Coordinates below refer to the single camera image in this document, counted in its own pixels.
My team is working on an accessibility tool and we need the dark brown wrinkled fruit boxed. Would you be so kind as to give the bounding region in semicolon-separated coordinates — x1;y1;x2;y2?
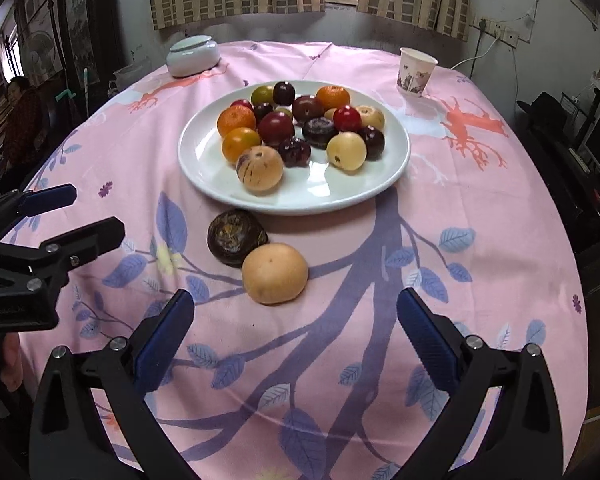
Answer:
207;209;270;268

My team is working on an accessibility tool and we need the pale yellow round pear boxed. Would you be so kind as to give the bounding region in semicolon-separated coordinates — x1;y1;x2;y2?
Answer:
242;243;309;304

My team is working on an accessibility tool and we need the dark purple passion fruit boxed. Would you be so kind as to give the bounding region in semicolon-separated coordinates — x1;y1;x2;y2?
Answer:
302;117;338;150

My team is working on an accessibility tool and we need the person's left hand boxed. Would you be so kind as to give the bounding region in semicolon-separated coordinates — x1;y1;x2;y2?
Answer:
1;333;23;392

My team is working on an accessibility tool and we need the pink printed tablecloth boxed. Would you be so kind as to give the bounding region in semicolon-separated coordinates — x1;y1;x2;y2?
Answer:
8;41;588;479

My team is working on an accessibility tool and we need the small yellow-orange citrus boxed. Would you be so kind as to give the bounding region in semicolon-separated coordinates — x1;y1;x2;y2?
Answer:
221;127;262;165

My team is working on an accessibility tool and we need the large striped pepino melon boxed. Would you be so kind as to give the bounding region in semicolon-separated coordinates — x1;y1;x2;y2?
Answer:
236;145;285;193

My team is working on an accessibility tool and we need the large orange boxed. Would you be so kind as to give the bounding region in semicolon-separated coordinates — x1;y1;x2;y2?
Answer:
216;105;257;138

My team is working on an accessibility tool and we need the white lidded ceramic jar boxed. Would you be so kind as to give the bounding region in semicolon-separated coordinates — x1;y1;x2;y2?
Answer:
166;35;221;78

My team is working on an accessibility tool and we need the small dark plum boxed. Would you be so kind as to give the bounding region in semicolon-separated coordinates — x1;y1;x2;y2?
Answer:
253;103;274;124

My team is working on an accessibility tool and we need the red plum back right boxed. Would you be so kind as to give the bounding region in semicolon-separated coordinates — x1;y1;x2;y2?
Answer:
258;112;296;148

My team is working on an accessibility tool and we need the dark plum front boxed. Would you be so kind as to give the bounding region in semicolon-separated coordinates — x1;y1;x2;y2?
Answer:
277;136;311;168

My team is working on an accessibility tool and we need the white oval plate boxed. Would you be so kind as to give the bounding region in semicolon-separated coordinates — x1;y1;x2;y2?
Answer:
178;84;412;216

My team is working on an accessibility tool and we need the green-yellow citrus fruit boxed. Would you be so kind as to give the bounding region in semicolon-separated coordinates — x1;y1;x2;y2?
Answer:
250;84;274;106

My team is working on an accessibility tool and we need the small yellow-green fruit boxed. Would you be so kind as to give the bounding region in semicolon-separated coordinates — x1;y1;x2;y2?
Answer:
274;106;294;119

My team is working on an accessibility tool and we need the dark cherry plum left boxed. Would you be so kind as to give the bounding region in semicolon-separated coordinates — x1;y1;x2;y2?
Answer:
272;81;296;106

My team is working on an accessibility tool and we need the dark red plum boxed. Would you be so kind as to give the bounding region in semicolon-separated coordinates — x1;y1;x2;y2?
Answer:
291;96;325;126

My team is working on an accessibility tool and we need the small yellow lime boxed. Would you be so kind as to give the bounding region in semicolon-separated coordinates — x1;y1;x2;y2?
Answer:
324;108;336;120

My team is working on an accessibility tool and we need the yellow spotted fruit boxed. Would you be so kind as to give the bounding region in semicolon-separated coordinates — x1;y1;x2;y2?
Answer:
326;132;367;172

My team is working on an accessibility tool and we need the orange mandarin on plate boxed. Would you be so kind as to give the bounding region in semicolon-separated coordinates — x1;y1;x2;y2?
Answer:
315;84;351;112

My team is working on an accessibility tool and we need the small red tomato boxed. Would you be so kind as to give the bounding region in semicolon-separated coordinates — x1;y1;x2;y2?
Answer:
332;105;363;132

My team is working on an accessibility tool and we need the dark plum right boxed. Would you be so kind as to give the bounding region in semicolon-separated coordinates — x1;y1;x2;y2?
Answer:
358;126;385;160

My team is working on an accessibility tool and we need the striped yellow pepino melon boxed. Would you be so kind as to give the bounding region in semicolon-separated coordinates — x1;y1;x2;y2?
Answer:
355;105;386;130

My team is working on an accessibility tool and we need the patterned paper cup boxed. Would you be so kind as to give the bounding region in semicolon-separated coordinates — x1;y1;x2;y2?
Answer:
396;47;438;96

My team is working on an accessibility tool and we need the wall power strip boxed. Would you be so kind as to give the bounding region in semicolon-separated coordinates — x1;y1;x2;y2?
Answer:
471;16;519;49

